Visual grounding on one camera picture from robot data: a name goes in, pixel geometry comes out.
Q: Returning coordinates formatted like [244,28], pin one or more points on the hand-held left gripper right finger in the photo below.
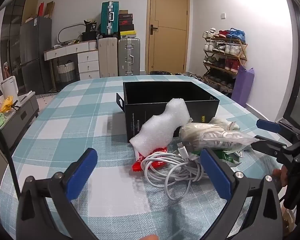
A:
[216,175]

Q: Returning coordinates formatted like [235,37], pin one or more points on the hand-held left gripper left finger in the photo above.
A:
[81,173]

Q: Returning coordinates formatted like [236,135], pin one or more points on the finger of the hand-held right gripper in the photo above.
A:
[270,141]
[267,125]

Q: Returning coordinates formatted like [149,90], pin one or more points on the clear bag of white shoelaces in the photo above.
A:
[207,135]

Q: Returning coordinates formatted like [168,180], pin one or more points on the red snack packet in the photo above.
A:
[140,165]

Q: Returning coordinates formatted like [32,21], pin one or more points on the black cardboard box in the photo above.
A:
[165,92]

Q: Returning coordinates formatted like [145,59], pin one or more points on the person's right hand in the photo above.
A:
[278,174]

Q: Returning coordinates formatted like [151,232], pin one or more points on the person's left hand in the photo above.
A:
[148,237]

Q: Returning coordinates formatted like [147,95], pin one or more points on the green white packet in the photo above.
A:
[227,158]

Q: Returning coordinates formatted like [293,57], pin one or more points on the purple bag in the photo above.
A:
[242,87]

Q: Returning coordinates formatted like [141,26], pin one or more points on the dark glass door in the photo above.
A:
[298,55]

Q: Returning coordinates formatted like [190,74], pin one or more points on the low grey cabinet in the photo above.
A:
[22,115]

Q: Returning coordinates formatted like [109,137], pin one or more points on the ribbed floor grille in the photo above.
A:
[47,95]

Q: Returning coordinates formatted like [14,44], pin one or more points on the wooden shoe rack with shoes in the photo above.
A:
[221,48]

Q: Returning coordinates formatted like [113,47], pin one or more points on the scattered loose shoes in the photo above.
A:
[190,75]

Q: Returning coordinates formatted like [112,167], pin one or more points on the blue bag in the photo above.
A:
[236,35]

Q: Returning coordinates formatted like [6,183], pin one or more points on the yellow plastic bag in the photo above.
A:
[7,104]

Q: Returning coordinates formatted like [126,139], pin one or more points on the woven laundry basket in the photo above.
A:
[66,72]

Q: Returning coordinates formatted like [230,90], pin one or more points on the white desk with drawers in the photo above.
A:
[88,65]

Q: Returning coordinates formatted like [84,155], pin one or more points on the white appliance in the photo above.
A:
[10,86]

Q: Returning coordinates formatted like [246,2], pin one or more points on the beige suitcase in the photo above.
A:
[107,57]

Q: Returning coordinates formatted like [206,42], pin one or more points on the silver suitcase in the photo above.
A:
[128,57]

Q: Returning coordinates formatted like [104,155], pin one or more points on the grey refrigerator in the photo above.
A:
[36,55]

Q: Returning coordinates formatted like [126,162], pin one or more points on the wooden door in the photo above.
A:
[168,30]

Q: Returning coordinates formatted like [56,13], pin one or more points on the black storage case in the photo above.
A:
[89,36]

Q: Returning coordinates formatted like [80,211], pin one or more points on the black paper bag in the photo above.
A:
[91,27]

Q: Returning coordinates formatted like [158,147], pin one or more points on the black shoebox red logo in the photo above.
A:
[126,22]

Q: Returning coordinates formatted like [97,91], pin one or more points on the teal suitcase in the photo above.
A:
[109,17]

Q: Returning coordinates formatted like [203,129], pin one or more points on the dark glass cabinet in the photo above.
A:
[12,30]

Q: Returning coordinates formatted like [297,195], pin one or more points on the small cardboard box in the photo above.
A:
[50,10]

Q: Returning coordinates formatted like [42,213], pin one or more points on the brown shoebox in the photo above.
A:
[123,12]

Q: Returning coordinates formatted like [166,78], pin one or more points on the red bag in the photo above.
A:
[41,10]

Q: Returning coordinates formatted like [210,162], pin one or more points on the large flat cardboard box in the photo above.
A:
[30,5]

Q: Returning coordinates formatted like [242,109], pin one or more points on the white wall switch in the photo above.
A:
[223,15]

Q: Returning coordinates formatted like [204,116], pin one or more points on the oval metal frame mirror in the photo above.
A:
[65,28]

